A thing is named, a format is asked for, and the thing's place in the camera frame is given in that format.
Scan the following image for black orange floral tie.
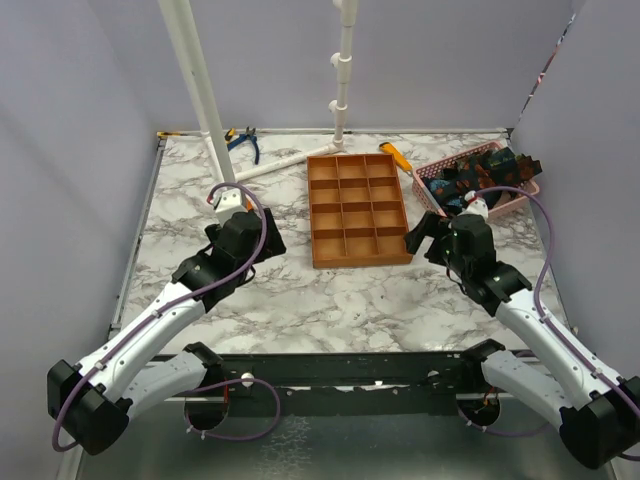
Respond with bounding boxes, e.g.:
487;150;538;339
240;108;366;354
438;147;542;192

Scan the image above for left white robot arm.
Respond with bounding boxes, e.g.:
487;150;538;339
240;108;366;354
47;208;286;455

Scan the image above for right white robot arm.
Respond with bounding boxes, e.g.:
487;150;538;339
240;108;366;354
404;212;639;469

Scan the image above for blue floral tie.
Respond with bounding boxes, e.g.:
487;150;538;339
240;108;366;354
423;177;469;216

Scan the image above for pink perforated plastic basket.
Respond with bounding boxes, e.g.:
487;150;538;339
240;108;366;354
412;140;527;220

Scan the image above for yellow utility knife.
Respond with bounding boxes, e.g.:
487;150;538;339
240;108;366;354
379;142;413;174

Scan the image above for wooden compartment tray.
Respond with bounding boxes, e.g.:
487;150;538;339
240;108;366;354
307;153;413;269

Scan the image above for yellow black tool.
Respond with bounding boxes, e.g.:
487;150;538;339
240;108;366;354
156;131;191;138

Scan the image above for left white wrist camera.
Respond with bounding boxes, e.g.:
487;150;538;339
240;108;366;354
207;188;253;225

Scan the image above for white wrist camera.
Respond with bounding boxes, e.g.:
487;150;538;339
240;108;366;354
207;188;253;225
459;190;489;221

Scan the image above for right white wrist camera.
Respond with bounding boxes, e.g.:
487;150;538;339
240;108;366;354
459;190;489;221

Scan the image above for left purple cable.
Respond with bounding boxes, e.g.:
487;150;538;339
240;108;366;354
49;182;281;454

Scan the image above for purple cable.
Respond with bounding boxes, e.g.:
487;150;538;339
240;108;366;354
457;185;640;462
49;182;281;454

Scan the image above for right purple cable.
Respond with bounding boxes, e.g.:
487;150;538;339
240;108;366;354
457;185;640;462

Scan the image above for blue handled pliers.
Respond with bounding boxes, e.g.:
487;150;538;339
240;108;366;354
225;126;261;166

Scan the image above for yellow handled cutter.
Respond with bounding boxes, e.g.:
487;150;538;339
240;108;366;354
224;128;236;143

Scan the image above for black metal base rail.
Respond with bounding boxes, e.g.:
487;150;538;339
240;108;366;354
99;349;576;419

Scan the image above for white pvc pipe frame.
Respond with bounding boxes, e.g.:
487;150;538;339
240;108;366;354
158;0;359;182

